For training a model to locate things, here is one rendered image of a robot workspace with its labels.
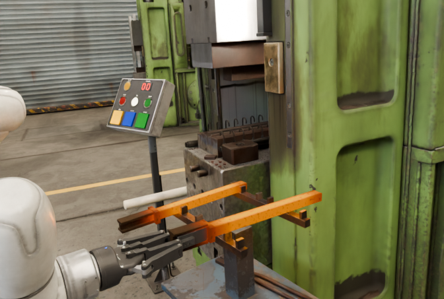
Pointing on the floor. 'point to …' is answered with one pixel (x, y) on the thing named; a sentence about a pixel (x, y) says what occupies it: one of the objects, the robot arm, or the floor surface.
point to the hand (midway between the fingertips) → (189, 235)
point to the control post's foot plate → (154, 280)
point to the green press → (164, 39)
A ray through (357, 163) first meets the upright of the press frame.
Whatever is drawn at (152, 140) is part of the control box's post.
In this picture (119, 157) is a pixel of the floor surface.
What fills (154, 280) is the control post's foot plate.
